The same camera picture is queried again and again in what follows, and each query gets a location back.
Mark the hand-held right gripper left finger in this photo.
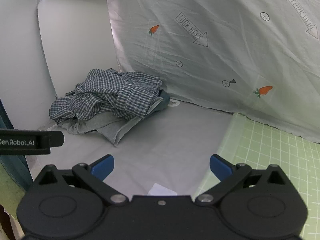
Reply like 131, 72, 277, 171
34, 154, 129, 207

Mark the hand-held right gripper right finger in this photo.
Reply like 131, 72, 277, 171
195, 154, 288, 207

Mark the blue white checked shirt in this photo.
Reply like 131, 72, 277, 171
49, 68, 163, 126

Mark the dark teal cloth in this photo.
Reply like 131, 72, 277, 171
0, 97, 34, 191

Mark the grey garment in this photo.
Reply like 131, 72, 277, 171
59, 97, 165, 147

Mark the white paper label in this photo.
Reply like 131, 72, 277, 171
147, 183, 178, 197

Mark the plain grey bed sheet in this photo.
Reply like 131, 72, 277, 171
25, 97, 236, 197

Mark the dark blue garment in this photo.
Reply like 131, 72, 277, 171
157, 89, 172, 112

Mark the grey carrot print sheet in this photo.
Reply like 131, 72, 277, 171
107, 0, 320, 144

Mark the white headboard panel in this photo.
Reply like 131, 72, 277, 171
37, 0, 121, 98

